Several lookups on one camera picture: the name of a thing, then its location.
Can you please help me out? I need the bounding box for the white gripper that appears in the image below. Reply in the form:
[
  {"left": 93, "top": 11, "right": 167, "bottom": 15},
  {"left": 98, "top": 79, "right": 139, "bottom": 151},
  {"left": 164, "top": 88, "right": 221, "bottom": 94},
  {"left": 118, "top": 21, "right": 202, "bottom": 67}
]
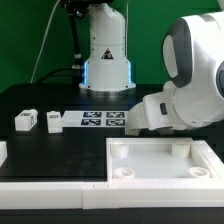
[{"left": 125, "top": 90, "right": 187, "bottom": 135}]

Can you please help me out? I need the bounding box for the white square table top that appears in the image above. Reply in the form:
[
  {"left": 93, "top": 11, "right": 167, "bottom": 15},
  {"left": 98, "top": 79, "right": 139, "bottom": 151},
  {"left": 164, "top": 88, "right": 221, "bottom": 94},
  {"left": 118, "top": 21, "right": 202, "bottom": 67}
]
[{"left": 106, "top": 138, "right": 212, "bottom": 181}]

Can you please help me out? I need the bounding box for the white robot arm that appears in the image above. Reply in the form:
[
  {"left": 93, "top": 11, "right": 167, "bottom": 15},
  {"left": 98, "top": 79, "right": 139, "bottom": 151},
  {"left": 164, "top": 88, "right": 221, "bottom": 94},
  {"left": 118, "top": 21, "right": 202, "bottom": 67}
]
[{"left": 79, "top": 0, "right": 224, "bottom": 132}]

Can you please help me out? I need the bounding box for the white sheet with fiducial tags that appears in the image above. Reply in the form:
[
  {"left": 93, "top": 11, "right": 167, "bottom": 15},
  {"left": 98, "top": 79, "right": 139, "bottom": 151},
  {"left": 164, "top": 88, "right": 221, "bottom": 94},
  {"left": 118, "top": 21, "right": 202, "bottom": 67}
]
[{"left": 62, "top": 111, "right": 127, "bottom": 128}]

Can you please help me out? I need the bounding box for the white U-shaped obstacle fence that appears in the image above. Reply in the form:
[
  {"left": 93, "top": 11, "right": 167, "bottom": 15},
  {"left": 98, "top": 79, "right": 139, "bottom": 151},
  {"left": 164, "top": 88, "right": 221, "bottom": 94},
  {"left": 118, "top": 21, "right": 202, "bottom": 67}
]
[{"left": 0, "top": 141, "right": 224, "bottom": 209}]

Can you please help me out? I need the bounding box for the black cable on stand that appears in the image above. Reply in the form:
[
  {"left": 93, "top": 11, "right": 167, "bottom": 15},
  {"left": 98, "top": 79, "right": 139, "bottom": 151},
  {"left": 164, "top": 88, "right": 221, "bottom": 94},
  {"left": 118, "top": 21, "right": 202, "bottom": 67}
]
[{"left": 35, "top": 0, "right": 89, "bottom": 84}]

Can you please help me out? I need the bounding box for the white cable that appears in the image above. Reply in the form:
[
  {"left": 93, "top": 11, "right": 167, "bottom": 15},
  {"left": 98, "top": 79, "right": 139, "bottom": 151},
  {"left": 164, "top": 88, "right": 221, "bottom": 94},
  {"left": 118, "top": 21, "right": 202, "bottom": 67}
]
[{"left": 30, "top": 0, "right": 63, "bottom": 84}]

